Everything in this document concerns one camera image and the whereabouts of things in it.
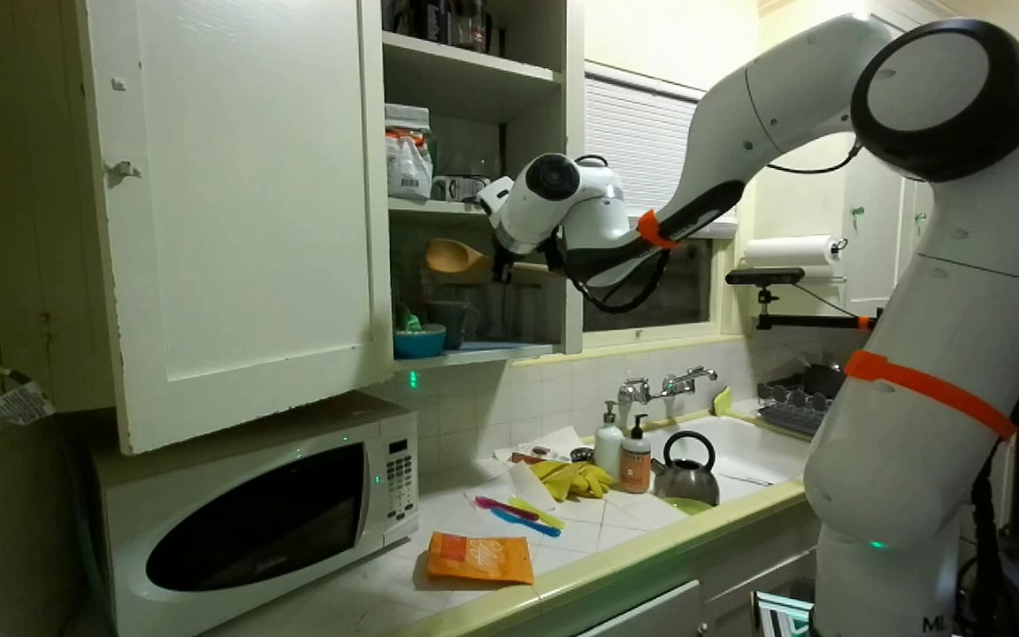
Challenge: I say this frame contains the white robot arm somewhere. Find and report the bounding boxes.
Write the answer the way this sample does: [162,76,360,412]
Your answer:
[482,14,1019,637]

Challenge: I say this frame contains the pink plastic spoon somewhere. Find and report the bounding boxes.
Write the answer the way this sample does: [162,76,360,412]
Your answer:
[474,494,541,521]

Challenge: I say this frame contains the blue plastic spoon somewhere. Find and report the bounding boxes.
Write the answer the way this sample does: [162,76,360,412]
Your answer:
[489,508,561,538]

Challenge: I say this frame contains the cream cabinet door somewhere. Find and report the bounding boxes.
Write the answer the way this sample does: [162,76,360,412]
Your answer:
[76,0,389,453]

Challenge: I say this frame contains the blue bowl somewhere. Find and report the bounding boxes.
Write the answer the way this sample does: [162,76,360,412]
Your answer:
[391,327,444,360]

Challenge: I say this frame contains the chrome sink faucet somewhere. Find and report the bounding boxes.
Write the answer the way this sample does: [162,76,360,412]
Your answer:
[616,363,720,427]

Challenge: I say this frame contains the white soap bottle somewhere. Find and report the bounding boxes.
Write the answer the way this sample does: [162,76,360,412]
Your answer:
[594,399,622,483]

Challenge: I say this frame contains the yellow rubber gloves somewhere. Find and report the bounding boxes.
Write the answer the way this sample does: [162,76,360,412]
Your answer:
[531,461,612,501]

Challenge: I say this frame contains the orange label soap bottle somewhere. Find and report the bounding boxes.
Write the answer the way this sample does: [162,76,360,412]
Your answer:
[620,422,651,494]

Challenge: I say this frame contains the orange packet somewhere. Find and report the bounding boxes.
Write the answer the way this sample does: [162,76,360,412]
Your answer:
[424,531,535,584]

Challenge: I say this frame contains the paper towel roll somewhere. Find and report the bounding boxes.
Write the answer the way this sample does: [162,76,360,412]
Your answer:
[741,237,846,273]

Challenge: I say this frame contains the black dish rack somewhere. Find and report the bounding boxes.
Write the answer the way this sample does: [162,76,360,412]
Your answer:
[758,363,842,439]

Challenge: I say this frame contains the white microwave oven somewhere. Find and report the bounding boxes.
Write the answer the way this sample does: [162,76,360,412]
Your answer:
[80,393,418,637]

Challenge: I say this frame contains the white kettle black handle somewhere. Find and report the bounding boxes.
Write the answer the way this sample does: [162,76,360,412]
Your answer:
[651,431,720,506]

